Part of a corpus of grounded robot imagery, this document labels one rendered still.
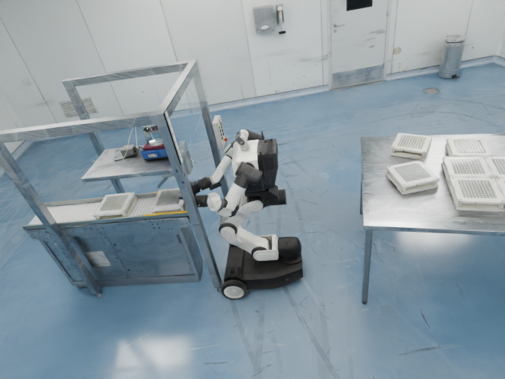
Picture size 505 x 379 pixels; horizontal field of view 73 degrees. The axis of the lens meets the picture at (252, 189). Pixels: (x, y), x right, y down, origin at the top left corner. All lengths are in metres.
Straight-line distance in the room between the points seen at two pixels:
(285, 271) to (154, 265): 1.11
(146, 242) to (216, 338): 0.91
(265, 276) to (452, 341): 1.34
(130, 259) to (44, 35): 4.31
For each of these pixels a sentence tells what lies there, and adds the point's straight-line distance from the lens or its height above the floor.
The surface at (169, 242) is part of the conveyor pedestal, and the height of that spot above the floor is 0.51.
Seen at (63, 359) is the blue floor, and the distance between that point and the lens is 3.21.
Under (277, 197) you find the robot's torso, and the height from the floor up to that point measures 0.84.
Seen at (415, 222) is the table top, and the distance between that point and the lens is 2.24.
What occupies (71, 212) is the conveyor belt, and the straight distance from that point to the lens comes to 3.06.
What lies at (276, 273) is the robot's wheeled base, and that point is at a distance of 2.78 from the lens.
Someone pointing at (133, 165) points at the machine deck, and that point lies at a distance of 2.38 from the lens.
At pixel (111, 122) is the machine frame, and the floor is 1.60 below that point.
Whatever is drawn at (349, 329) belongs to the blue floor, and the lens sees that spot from 2.70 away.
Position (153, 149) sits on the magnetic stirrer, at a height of 1.32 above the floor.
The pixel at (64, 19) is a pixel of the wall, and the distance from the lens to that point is 6.30.
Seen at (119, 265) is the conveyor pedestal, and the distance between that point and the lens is 3.16.
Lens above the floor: 2.31
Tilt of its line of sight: 36 degrees down
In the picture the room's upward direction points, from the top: 11 degrees counter-clockwise
